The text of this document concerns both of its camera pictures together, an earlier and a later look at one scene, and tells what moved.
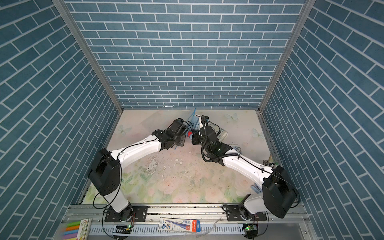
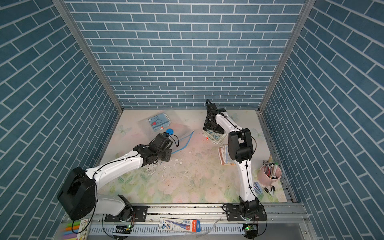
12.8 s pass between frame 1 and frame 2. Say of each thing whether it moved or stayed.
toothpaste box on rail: stayed
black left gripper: moved
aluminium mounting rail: stayed
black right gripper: moved
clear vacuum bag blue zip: moved
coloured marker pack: stayed
